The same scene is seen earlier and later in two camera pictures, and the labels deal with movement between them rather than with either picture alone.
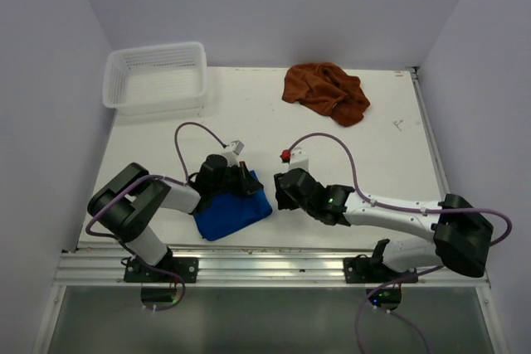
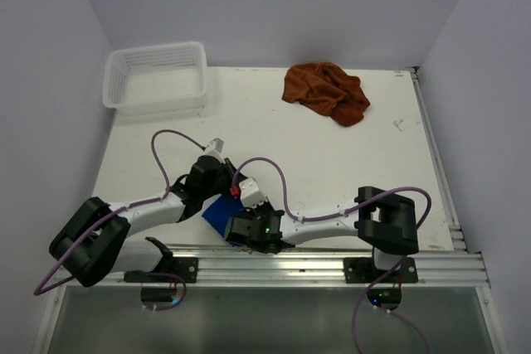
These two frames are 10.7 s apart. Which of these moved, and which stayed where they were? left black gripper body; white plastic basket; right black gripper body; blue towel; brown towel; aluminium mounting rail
Moved: blue towel; right black gripper body
Stayed: brown towel; aluminium mounting rail; white plastic basket; left black gripper body
